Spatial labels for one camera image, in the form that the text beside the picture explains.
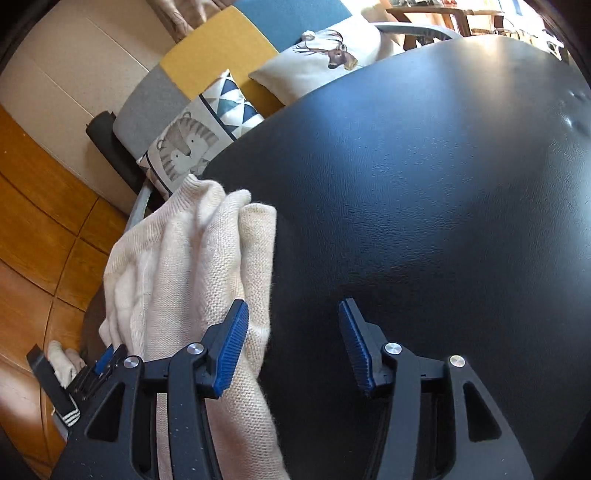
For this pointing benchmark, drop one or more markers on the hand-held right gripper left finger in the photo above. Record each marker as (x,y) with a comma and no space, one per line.
(231,350)

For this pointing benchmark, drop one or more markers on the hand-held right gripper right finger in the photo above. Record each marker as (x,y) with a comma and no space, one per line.
(355,350)

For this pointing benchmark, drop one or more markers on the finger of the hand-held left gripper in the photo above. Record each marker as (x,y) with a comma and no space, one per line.
(105,360)

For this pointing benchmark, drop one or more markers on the cream knit sweater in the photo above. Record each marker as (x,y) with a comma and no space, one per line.
(184,258)

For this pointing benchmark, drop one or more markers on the white ribbed cloth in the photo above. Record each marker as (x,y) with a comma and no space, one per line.
(62,362)

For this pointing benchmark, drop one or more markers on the tiger print cushion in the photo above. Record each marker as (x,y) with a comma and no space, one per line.
(184,143)

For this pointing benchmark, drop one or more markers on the deer print cushion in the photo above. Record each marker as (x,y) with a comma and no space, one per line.
(314,60)

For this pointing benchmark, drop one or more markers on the patchwork sofa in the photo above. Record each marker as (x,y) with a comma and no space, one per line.
(203,50)

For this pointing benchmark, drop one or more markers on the beige curtain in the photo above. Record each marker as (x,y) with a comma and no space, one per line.
(175,11)

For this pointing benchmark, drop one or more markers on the wooden side table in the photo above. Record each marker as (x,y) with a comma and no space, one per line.
(443,10)

